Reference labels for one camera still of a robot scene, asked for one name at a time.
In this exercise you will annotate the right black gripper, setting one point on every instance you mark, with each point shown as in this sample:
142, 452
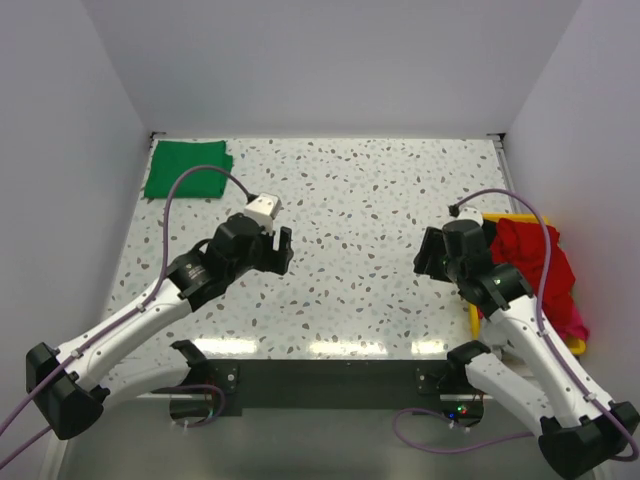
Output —
432, 243

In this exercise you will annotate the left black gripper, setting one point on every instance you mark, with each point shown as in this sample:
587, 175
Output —
279, 260

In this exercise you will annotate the red t shirt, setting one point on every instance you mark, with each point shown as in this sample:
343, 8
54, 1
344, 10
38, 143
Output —
523, 246

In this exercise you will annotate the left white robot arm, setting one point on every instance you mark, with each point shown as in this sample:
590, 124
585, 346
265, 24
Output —
67, 383

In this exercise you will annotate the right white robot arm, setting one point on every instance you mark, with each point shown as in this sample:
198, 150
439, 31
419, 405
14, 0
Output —
576, 423

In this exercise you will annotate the folded green t shirt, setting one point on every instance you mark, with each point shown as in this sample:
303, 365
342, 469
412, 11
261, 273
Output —
171, 159

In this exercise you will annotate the pink t shirt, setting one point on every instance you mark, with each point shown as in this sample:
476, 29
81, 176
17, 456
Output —
569, 320

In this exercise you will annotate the yellow plastic bin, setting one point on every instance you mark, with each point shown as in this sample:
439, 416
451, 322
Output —
576, 347

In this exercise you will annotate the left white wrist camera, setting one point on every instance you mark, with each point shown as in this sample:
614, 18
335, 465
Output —
263, 209

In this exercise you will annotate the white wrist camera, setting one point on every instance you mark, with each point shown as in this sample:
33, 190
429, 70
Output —
263, 209
466, 212

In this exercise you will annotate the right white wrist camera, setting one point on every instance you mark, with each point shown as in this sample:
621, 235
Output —
466, 212

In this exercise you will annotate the aluminium table frame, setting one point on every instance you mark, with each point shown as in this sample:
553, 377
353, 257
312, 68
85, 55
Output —
348, 300

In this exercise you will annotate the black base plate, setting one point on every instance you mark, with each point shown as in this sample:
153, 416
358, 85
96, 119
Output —
238, 385

